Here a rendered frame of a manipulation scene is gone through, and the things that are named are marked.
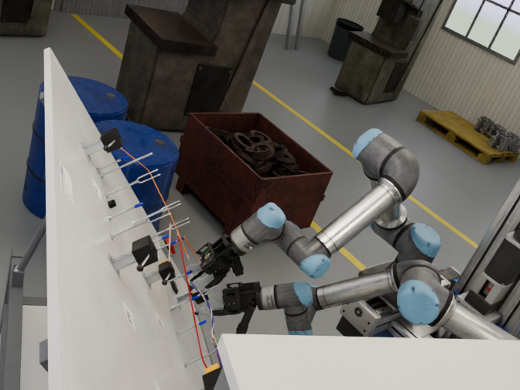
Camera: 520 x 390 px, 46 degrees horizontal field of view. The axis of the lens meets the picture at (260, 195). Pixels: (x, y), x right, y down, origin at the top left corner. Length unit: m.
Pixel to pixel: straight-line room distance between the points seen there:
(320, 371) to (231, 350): 0.10
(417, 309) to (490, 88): 7.42
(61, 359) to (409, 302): 1.15
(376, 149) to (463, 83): 7.43
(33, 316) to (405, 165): 1.28
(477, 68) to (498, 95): 0.50
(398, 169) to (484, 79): 7.34
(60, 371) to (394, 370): 0.40
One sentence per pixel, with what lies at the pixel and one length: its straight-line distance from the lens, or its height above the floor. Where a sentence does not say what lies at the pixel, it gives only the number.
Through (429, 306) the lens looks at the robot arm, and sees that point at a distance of 1.76.
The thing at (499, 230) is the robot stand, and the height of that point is 1.49.
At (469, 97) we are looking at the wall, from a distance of 9.19.
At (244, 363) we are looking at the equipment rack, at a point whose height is 1.85.
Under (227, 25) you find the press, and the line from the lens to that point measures 5.24.
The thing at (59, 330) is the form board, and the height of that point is 1.68.
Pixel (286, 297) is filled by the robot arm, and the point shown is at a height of 1.20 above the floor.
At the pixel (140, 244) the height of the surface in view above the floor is 1.55.
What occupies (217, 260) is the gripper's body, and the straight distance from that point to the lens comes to 1.76.
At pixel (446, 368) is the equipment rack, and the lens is 0.78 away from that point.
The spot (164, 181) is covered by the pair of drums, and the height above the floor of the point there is 0.67.
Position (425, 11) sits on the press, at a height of 1.30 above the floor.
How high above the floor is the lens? 2.29
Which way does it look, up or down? 28 degrees down
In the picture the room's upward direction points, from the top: 21 degrees clockwise
